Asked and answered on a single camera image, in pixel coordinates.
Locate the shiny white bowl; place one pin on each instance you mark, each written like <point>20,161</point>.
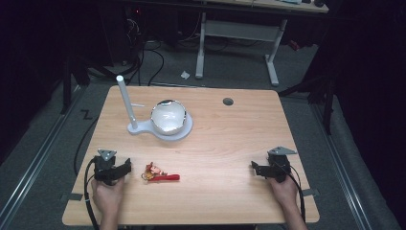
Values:
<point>168,119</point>

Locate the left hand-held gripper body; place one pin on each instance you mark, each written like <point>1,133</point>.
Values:
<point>104,166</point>

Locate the round grey table grommet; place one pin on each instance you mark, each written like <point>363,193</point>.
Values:
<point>228,102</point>

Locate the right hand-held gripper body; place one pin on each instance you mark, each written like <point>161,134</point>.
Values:
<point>279,166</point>

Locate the white paper scrap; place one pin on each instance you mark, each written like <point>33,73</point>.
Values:
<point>185,75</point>

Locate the black tripod stand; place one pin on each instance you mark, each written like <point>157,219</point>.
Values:
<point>325,96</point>

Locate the grey tape strip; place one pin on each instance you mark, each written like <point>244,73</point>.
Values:
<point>74,197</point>
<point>311,192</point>

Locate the metal floor rail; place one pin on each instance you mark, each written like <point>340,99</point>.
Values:
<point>343,166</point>
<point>35,166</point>

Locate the white stand with pole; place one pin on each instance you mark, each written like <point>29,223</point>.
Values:
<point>127,105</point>

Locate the person's right hand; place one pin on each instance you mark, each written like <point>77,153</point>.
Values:
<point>284,191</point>

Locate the person's left hand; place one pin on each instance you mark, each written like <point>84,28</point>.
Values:
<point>107,195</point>

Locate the white metal desk frame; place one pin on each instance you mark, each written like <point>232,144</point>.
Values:
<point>237,31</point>

